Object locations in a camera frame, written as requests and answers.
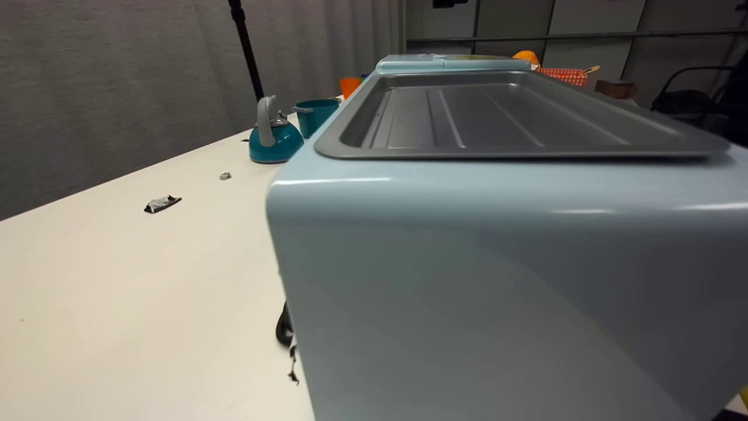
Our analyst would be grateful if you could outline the brown bowl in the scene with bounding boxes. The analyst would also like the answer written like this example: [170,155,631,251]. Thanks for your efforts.
[594,78,641,101]

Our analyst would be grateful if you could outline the orange cup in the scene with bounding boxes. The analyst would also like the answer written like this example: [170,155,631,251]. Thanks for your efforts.
[336,75,364,101]

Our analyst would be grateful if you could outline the black power cord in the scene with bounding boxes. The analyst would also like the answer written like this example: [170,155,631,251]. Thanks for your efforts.
[273,299,301,385]

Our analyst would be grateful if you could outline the black tripod pole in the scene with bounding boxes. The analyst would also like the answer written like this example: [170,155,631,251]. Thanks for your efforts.
[224,0,269,102]

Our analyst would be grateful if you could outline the teal kettle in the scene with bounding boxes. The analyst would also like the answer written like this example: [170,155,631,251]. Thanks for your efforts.
[248,94,306,166]

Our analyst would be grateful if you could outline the grey baking tray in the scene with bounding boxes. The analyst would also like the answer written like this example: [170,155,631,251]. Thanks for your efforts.
[314,67,733,163]

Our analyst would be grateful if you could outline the teal pot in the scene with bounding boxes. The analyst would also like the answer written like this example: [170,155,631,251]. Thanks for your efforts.
[292,95,343,140]

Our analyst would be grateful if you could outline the light blue toaster oven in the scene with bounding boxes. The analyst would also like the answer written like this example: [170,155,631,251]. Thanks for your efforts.
[264,51,748,421]

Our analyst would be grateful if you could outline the grey curtain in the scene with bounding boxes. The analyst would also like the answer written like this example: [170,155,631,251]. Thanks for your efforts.
[0,0,410,223]

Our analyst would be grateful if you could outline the black chair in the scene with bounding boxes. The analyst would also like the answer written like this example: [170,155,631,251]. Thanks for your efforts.
[649,64,738,126]

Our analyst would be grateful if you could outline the orange ball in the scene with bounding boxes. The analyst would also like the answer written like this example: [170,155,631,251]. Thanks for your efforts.
[510,47,542,67]

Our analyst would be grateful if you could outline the red basket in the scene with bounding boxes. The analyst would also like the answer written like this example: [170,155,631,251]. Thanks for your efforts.
[536,64,604,88]

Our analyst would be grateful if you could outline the black metal clip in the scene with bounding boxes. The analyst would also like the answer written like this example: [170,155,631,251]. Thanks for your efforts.
[142,192,184,214]

